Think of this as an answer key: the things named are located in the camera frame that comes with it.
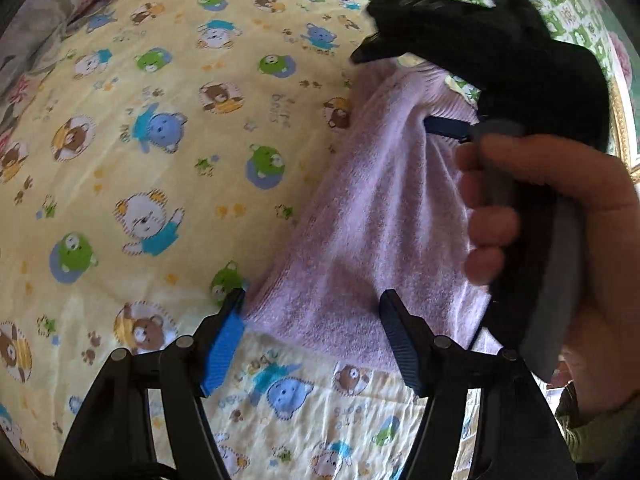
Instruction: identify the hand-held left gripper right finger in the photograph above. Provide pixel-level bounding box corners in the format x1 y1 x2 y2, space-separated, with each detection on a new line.
378 289 578 480

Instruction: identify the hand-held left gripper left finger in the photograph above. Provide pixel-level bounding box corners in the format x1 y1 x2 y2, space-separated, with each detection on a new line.
54 287 247 480

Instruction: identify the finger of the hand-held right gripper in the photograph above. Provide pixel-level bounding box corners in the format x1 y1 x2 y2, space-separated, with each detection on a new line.
424 117 475 143
349 0 498 92

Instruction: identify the purple knit sweater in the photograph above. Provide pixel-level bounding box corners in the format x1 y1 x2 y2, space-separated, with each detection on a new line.
242 57 502 387

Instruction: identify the person's right forearm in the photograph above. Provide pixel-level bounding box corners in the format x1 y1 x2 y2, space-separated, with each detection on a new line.
552 380 640 467

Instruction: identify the person's right hand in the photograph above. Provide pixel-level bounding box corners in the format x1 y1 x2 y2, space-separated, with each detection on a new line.
454 134 640 423

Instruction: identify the yellow bear print bedsheet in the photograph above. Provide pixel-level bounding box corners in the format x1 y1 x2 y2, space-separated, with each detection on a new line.
0 0 568 480

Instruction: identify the blue pink floral blanket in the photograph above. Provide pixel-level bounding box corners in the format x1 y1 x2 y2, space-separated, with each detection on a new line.
0 0 302 128

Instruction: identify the gold picture frame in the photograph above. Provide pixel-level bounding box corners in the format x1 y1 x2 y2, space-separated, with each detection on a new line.
606 79 640 187

